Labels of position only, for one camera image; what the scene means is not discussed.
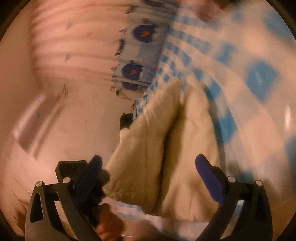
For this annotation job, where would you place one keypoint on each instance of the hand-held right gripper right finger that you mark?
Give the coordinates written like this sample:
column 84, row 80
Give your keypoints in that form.
column 208, row 173

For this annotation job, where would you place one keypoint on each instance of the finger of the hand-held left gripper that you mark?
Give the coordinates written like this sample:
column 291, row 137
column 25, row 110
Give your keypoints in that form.
column 69, row 169
column 104, row 183

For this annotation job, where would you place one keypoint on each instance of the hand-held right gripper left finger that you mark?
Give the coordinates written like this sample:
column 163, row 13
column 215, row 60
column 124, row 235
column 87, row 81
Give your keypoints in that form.
column 90, row 171

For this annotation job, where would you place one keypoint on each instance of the white quilt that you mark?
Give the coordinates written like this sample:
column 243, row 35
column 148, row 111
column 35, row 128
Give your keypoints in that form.
column 157, row 139

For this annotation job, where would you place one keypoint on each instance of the person's left hand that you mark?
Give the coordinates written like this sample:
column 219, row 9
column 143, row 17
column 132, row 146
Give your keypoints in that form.
column 111, row 222

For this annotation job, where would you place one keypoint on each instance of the black cloth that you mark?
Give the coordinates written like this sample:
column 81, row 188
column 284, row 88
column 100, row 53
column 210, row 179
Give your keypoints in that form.
column 125, row 120

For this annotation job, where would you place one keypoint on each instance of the blue checkered plastic sheet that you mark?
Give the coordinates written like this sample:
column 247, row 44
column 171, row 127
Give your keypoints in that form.
column 261, row 78

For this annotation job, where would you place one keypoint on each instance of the blue whale print bedding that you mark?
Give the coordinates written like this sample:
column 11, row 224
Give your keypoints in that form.
column 141, row 46

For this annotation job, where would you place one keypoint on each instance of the wall socket with charger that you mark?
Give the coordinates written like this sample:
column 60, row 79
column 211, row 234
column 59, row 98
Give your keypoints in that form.
column 116, row 91

